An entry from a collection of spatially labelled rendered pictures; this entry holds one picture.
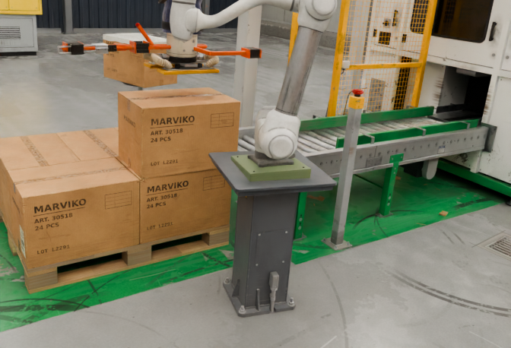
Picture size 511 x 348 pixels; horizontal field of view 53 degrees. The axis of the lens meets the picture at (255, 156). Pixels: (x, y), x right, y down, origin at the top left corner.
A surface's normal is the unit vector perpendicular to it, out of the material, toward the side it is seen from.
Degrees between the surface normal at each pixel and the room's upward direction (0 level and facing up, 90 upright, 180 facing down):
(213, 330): 0
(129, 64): 90
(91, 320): 0
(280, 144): 93
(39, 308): 0
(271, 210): 90
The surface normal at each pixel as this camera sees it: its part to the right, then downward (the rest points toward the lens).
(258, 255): 0.33, 0.33
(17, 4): 0.63, 0.29
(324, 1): 0.14, 0.18
